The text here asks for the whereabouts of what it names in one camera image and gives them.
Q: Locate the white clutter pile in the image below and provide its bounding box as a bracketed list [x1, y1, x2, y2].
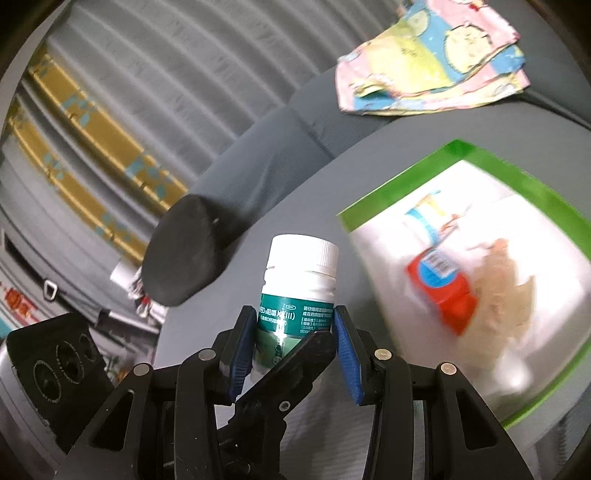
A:
[110, 258, 167, 324]

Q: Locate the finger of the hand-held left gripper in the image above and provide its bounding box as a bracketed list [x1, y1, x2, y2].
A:
[233, 330, 337, 435]

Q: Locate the green rimmed tray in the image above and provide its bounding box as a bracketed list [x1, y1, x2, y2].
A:
[337, 140, 591, 428]

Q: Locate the orange bottle with pink label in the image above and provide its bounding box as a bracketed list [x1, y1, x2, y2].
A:
[406, 247, 478, 335]

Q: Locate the amber hair claw clip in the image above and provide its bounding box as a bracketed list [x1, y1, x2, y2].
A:
[468, 237, 536, 319]

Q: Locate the white bottle with green label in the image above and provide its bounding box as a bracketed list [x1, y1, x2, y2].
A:
[253, 234, 340, 384]

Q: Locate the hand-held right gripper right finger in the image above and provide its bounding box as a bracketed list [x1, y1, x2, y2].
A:
[333, 305, 525, 480]

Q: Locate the small white bottle blue label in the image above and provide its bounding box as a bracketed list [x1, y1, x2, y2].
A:
[404, 191, 462, 250]

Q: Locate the cartoon printed cloth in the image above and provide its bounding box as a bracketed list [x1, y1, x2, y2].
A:
[335, 0, 531, 116]

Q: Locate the black cushion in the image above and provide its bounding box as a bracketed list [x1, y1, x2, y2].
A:
[141, 194, 252, 306]

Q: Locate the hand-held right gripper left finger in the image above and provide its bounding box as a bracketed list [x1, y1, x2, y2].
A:
[60, 305, 258, 480]

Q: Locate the grey and yellow curtain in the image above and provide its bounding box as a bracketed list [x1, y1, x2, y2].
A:
[0, 0, 402, 278]

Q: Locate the grey sofa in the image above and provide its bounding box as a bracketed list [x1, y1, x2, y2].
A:
[152, 60, 591, 462]

